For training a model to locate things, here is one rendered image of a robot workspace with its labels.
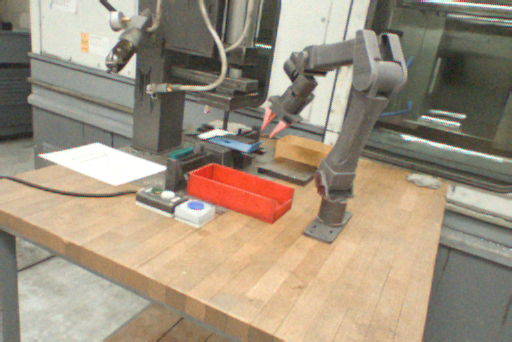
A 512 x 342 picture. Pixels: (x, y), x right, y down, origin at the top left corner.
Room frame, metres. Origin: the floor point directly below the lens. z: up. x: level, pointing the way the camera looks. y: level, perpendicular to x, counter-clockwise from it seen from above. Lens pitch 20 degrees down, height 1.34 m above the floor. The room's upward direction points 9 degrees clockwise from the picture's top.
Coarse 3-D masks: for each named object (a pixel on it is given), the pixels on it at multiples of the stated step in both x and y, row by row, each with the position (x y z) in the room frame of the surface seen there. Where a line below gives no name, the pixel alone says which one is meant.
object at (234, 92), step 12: (180, 72) 1.28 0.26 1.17; (192, 72) 1.27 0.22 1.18; (204, 72) 1.33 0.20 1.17; (216, 72) 1.31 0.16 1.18; (240, 72) 1.25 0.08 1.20; (228, 84) 1.22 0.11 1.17; (240, 84) 1.20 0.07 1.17; (252, 84) 1.23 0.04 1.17; (204, 96) 1.17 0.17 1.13; (216, 96) 1.16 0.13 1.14; (228, 96) 1.16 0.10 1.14; (240, 96) 1.20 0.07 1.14; (252, 96) 1.27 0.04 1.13; (204, 108) 1.19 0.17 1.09; (228, 108) 1.14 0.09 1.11; (240, 108) 1.20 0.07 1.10
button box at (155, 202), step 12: (24, 180) 0.92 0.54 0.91; (60, 192) 0.89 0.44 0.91; (72, 192) 0.89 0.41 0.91; (120, 192) 0.93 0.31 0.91; (132, 192) 0.94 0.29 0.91; (144, 192) 0.91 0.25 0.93; (144, 204) 0.89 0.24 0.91; (156, 204) 0.87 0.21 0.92; (168, 204) 0.86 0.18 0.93; (180, 204) 0.89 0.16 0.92; (168, 216) 0.86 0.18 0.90
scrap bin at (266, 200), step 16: (192, 176) 0.99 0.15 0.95; (208, 176) 1.09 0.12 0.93; (224, 176) 1.09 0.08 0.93; (240, 176) 1.07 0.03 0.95; (256, 176) 1.05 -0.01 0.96; (192, 192) 0.99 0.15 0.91; (208, 192) 0.97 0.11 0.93; (224, 192) 0.96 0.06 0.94; (240, 192) 0.94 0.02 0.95; (256, 192) 1.05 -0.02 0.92; (272, 192) 1.03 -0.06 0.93; (288, 192) 1.01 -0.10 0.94; (240, 208) 0.94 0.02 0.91; (256, 208) 0.92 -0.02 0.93; (272, 208) 0.90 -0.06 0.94; (288, 208) 0.99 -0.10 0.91
